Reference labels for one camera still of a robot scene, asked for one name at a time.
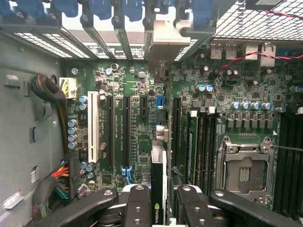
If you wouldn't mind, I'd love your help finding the black RAM slot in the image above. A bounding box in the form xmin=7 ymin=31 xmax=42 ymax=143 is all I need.
xmin=207 ymin=106 xmax=217 ymax=190
xmin=199 ymin=111 xmax=208 ymax=190

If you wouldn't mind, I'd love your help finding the metal CPU socket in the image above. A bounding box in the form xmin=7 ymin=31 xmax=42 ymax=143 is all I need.
xmin=215 ymin=136 xmax=277 ymax=201

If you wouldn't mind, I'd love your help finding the white PCI expansion slot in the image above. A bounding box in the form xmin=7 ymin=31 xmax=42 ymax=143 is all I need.
xmin=87 ymin=90 xmax=100 ymax=164

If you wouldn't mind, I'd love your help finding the short black expansion slot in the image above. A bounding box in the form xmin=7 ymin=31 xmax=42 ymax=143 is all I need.
xmin=139 ymin=96 xmax=148 ymax=119

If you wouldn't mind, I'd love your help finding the CPU socket locking lever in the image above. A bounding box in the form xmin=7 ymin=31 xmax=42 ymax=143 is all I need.
xmin=269 ymin=144 xmax=303 ymax=152

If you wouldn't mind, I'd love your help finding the green motherboard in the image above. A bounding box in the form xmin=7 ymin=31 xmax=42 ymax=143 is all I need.
xmin=60 ymin=41 xmax=303 ymax=213

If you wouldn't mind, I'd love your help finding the white power connector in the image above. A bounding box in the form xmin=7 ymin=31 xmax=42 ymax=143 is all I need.
xmin=59 ymin=77 xmax=78 ymax=100

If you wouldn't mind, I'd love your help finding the open black PC case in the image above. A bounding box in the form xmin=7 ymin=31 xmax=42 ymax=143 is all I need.
xmin=0 ymin=0 xmax=303 ymax=227

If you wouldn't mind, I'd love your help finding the blue slot retention clip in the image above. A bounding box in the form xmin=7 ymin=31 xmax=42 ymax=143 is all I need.
xmin=89 ymin=0 xmax=112 ymax=21
xmin=125 ymin=0 xmax=145 ymax=22
xmin=0 ymin=0 xmax=17 ymax=16
xmin=18 ymin=0 xmax=45 ymax=18
xmin=52 ymin=0 xmax=79 ymax=17
xmin=191 ymin=0 xmax=215 ymax=33

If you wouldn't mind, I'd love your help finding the coloured power wire bundle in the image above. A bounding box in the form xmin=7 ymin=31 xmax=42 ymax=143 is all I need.
xmin=33 ymin=159 xmax=71 ymax=218

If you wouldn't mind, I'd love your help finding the black sleeved power cable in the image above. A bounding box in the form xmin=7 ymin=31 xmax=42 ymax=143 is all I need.
xmin=28 ymin=74 xmax=80 ymax=201

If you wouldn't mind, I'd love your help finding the red black twisted wire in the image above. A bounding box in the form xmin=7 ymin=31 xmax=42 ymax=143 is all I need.
xmin=214 ymin=9 xmax=303 ymax=87

